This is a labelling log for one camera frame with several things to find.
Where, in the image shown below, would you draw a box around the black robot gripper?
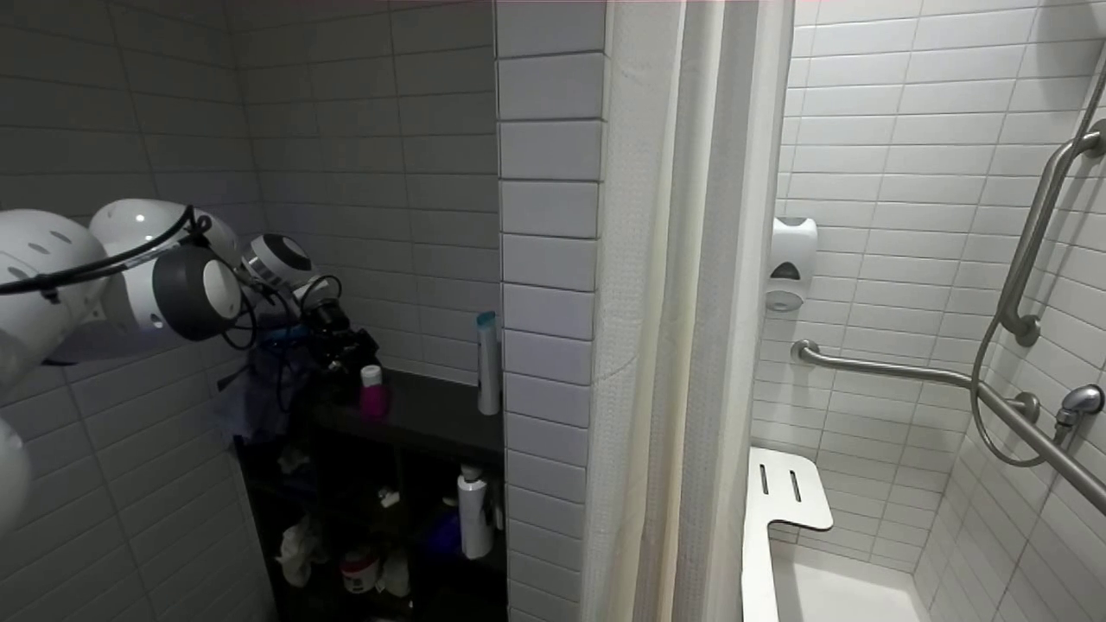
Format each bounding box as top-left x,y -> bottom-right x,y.
306,300 -> 382,398

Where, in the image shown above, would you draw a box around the purple bottle white cap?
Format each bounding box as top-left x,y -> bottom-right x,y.
361,364 -> 386,420

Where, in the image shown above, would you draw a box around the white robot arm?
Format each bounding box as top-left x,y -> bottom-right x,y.
0,197 -> 382,442

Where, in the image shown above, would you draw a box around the white shampoo bottle blue cap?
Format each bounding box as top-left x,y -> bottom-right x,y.
478,310 -> 502,413

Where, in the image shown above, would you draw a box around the white pump bottle lower shelf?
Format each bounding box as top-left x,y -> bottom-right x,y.
458,466 -> 495,560

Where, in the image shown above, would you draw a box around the dark shelf unit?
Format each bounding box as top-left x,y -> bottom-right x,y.
237,374 -> 507,622

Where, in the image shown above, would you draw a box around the white shower curtain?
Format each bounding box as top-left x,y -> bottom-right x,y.
576,0 -> 794,622

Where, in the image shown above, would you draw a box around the white shower seat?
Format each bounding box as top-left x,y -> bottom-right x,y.
737,445 -> 838,622

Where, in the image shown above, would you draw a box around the white soap dispenser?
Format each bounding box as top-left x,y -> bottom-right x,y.
768,217 -> 818,310

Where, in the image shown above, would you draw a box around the metal grab bar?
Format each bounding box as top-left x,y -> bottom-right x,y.
793,120 -> 1106,510

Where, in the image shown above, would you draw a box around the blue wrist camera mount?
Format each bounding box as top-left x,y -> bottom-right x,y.
219,329 -> 319,442

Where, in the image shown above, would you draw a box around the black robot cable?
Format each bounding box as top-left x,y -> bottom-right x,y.
0,204 -> 263,357

